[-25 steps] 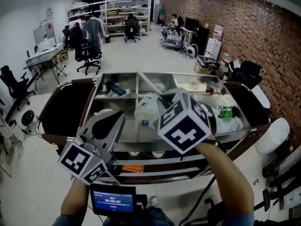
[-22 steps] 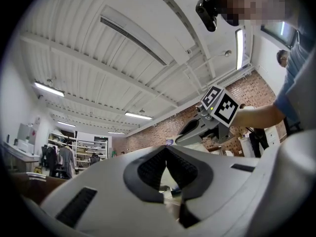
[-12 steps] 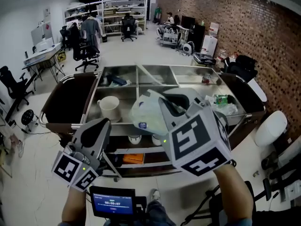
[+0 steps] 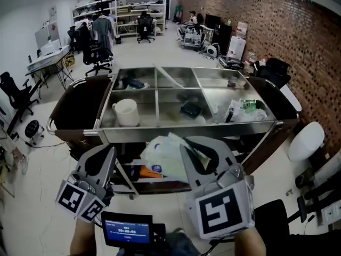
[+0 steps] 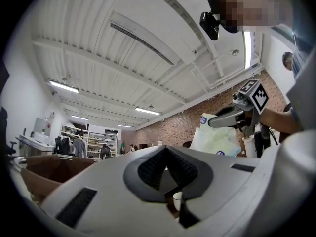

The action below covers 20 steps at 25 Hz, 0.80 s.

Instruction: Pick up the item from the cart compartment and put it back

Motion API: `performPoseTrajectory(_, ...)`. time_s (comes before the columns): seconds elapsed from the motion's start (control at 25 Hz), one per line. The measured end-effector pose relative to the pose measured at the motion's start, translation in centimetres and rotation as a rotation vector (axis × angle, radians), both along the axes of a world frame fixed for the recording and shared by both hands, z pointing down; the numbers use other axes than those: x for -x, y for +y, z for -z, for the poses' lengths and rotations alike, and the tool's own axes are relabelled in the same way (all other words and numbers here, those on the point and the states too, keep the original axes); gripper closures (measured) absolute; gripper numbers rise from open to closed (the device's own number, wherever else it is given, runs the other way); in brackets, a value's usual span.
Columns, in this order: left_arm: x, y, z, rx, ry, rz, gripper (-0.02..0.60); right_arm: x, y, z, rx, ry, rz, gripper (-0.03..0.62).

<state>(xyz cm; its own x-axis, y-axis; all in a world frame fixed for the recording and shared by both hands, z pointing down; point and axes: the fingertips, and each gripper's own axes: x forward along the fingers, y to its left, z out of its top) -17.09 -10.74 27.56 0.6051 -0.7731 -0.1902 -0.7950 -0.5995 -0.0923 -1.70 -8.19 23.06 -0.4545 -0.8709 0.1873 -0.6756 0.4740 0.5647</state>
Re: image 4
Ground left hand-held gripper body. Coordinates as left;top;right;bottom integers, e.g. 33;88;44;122
55;171;115;224

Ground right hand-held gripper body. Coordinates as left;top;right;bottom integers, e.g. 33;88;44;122
185;164;256;240

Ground white plastic bag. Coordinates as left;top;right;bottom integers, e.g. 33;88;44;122
140;132;211;183

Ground stainless steel sorting cart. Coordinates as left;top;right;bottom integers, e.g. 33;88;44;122
46;66;301;197

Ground person's right forearm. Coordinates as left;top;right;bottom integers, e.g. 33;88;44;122
233;227;267;256

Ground person's left forearm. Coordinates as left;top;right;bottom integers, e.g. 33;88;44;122
69;219;97;256

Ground dark brown cart bag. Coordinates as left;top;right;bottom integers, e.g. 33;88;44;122
239;76;299;175
49;75;112;157

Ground orange flat box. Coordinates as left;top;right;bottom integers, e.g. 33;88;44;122
140;165;164;180

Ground white packet with black edge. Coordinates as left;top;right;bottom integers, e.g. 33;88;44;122
224;99;242;123

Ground black office chair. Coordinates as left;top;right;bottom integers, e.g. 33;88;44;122
67;25;80;54
77;22;114;76
253;58;291;89
254;199;291;250
0;71;40;117
136;17;156;44

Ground clear plastic bag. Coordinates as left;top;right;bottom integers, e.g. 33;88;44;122
237;107;268;122

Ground green packet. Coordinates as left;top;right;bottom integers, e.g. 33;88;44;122
241;99;257;113

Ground black flat box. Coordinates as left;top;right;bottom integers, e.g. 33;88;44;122
180;101;202;119

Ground white mug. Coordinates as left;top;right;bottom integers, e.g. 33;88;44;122
111;98;141;127

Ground white shoe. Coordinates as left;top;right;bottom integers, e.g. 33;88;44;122
20;155;29;175

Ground black round stool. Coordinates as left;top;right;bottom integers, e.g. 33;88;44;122
25;119;45;146

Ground small black monitor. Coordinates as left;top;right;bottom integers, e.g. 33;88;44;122
100;211;166;250

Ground white paper sheet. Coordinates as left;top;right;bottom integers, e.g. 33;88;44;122
125;83;150;91

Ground dark blue flat pouch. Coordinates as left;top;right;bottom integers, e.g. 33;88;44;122
122;76;146;89

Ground black flat case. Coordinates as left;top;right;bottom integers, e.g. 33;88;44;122
218;55;245;70

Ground clear water bottles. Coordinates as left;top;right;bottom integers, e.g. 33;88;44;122
245;51;258;66

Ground white round robot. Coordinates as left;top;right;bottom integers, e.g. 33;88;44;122
206;42;221;58

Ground white desk with black legs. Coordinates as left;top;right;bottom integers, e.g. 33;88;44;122
25;44;74;100

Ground white appliance box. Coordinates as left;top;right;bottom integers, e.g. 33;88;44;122
228;35;247;61

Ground white printer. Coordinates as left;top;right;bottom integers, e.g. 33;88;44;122
39;39;62;56

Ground black cabinet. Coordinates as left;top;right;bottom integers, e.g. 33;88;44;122
212;22;233;55

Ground metal trolley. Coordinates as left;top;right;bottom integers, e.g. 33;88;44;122
182;25;206;49

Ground white and red carton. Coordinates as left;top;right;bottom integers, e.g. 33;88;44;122
236;21;248;38

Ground white board panel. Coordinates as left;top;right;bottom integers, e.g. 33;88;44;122
34;22;61;50

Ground grey garment on rack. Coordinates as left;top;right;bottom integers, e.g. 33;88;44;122
92;13;116;50

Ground black flat screen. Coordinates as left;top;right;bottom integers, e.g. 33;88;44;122
204;14;221;29

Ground green hanging garment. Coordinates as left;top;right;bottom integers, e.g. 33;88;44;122
174;4;184;23

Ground white shelving unit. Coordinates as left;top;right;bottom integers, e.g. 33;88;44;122
71;0;118;41
114;0;168;37

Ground black cable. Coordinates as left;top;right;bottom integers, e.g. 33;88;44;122
201;238;235;256

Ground black metal frame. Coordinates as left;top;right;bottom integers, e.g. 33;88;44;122
295;166;341;223

